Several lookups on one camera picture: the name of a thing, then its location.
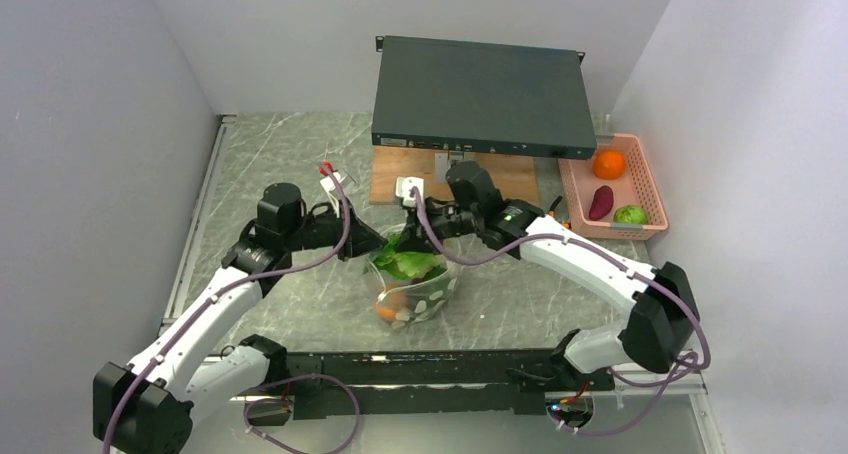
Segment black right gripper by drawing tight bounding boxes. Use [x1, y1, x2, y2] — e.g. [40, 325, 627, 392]
[395, 195, 482, 255]

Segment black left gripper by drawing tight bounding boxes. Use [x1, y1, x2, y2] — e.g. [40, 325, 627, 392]
[284, 198, 388, 262]

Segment green fake leafy vegetable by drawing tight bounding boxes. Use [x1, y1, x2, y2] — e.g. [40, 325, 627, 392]
[372, 231, 444, 282]

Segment polka dot zip top bag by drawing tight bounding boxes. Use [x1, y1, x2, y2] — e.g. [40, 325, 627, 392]
[362, 224, 461, 330]

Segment orange fake peach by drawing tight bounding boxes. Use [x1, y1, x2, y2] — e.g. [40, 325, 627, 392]
[374, 289, 409, 323]

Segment purple fake sweet potato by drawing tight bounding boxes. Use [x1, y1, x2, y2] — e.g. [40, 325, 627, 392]
[588, 185, 614, 221]

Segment orange fake fruit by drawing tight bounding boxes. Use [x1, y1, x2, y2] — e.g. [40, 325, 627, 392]
[591, 150, 627, 180]

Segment green fake lime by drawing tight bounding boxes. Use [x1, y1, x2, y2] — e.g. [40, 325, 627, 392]
[613, 205, 649, 225]

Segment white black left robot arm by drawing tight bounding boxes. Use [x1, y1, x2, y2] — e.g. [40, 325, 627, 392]
[93, 183, 386, 453]

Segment wooden board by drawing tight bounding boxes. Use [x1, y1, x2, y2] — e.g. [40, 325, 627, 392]
[369, 146, 540, 205]

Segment pink plastic basket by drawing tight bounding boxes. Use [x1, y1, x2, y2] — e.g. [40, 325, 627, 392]
[559, 133, 669, 241]

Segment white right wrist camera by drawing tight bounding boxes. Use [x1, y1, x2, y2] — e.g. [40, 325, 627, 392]
[394, 177, 424, 208]

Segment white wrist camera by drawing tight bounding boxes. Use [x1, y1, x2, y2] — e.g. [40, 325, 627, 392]
[319, 161, 356, 203]
[394, 177, 424, 208]

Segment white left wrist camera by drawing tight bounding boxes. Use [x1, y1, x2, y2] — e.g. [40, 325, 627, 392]
[319, 161, 356, 203]

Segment grey metal bracket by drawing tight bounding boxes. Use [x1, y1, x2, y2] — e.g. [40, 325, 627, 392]
[433, 151, 464, 183]

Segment orange handled pliers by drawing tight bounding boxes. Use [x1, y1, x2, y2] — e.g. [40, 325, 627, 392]
[549, 195, 572, 231]

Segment dark network switch box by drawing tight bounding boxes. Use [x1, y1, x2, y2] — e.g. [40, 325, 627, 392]
[371, 36, 598, 160]

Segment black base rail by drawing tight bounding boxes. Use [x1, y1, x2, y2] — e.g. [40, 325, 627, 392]
[245, 348, 614, 420]

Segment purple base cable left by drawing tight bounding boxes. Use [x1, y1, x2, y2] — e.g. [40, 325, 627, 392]
[243, 370, 363, 454]

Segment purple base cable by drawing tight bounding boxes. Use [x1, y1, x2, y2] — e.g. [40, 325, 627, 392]
[548, 351, 704, 438]
[243, 370, 363, 454]

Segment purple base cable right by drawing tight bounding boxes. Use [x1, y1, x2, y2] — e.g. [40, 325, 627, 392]
[548, 351, 704, 438]

